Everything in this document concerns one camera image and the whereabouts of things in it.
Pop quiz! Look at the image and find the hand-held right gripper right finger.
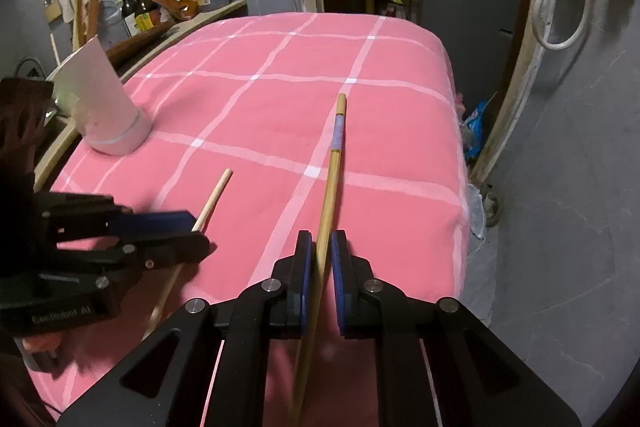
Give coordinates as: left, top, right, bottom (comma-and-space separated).
331, 229, 583, 427

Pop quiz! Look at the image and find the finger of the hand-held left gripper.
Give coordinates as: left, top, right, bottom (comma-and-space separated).
55, 233, 211, 288
47, 197, 198, 240

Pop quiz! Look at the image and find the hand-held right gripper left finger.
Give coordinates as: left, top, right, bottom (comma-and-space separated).
57, 230, 316, 427

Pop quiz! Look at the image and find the wooden chopstick with blue band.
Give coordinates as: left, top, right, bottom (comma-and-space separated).
289, 93, 348, 427

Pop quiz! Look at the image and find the white plastic utensil basket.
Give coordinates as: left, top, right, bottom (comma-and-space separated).
51, 36, 151, 156

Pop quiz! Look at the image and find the person's left hand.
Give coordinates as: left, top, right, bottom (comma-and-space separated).
0, 78, 55, 192

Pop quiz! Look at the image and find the clear plastic sheet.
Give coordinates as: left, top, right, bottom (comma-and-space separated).
466, 183, 497, 324

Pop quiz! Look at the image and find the pink checked tablecloth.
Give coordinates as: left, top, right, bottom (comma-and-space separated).
27, 13, 471, 427

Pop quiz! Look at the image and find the blue snack packet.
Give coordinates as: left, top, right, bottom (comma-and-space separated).
461, 98, 497, 164

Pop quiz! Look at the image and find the dark glass bottle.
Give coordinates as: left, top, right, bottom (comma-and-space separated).
119, 0, 139, 38

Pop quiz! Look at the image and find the metal strainer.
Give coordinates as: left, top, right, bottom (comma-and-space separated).
97, 2, 124, 28

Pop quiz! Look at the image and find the dark bottle with yellow label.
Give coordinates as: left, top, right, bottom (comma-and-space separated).
129, 0, 157, 31

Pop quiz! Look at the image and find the orange-brown seasoning packet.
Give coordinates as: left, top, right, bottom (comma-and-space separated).
142, 0, 202, 24

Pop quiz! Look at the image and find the dark grey cabinet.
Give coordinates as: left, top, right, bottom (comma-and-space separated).
414, 0, 524, 98

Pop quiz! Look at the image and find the wooden door frame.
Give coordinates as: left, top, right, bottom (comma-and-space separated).
295, 0, 553, 186

